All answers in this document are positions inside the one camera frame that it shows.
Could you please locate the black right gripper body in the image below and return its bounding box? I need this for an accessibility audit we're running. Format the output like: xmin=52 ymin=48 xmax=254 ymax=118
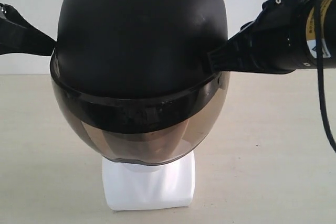
xmin=249 ymin=0 xmax=315 ymax=74

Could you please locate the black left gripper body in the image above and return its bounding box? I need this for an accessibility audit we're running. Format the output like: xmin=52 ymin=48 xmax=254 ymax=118
xmin=0 ymin=3 xmax=7 ymax=20

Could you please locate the black helmet with visor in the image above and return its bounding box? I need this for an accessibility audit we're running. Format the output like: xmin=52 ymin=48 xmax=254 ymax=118
xmin=50 ymin=0 xmax=230 ymax=166

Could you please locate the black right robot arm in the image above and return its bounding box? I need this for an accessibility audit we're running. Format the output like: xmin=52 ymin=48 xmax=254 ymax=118
xmin=208 ymin=0 xmax=335 ymax=74

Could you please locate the white mannequin head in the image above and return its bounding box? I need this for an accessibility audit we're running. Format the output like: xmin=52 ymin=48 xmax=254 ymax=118
xmin=102 ymin=152 xmax=195 ymax=211

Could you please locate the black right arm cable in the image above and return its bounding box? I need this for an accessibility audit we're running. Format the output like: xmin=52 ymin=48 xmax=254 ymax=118
xmin=296 ymin=0 xmax=336 ymax=154

